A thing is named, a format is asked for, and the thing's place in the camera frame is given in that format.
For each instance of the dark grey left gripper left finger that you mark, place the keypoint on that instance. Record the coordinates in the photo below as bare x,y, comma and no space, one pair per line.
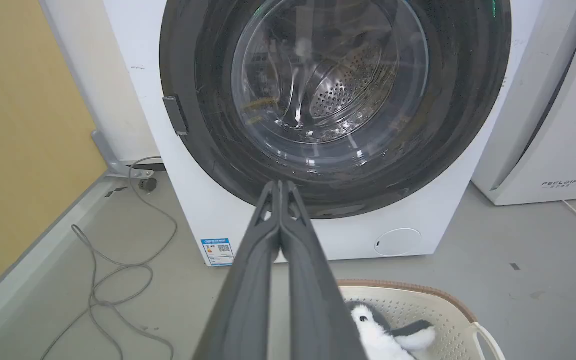
248,290

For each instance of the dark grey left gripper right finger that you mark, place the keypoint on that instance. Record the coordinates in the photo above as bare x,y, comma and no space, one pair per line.
313,295

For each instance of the white front-load washing machine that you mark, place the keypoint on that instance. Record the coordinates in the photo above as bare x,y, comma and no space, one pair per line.
418,210

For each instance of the round black glass washer door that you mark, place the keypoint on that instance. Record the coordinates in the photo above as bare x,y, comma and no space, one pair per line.
335,107

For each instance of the blue energy label sticker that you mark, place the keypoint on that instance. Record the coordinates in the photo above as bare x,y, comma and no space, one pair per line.
217,251

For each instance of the grey white plush penguin toy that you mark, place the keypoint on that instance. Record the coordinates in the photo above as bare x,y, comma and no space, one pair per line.
393,337

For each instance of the cream perforated laundry basket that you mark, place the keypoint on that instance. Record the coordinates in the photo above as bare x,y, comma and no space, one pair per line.
433,315

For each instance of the white air purifier appliance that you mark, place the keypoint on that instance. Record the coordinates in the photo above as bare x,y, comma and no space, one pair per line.
548,125

